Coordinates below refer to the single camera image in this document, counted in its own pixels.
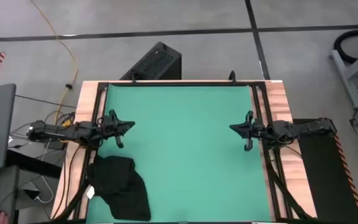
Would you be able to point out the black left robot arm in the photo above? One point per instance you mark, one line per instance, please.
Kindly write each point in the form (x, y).
(57, 130)

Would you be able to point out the black towel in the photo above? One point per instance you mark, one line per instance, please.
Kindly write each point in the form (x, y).
(117, 180)

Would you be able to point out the grey desk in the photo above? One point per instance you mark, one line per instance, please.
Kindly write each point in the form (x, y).
(3, 186)

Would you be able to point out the grey power adapter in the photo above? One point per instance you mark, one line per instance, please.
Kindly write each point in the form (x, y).
(31, 193)

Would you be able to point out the black metal table frame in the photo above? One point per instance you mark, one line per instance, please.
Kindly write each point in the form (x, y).
(260, 86)

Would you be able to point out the large black orange-striped floor mat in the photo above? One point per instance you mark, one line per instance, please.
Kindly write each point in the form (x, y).
(322, 180)

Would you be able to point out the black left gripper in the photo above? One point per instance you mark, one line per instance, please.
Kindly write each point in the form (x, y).
(109, 126)

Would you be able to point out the green table mat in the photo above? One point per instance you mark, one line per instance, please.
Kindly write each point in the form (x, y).
(182, 140)

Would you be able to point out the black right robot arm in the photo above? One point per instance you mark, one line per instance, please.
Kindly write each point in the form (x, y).
(306, 127)

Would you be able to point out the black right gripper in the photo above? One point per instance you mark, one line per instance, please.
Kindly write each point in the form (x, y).
(256, 132)

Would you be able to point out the black computer tower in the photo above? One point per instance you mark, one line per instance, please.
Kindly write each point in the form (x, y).
(157, 62)

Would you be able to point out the black table clamp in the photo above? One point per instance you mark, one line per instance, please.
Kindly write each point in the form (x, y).
(133, 79)
(232, 77)

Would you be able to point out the grey metal stand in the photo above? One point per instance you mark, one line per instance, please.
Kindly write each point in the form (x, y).
(348, 77)

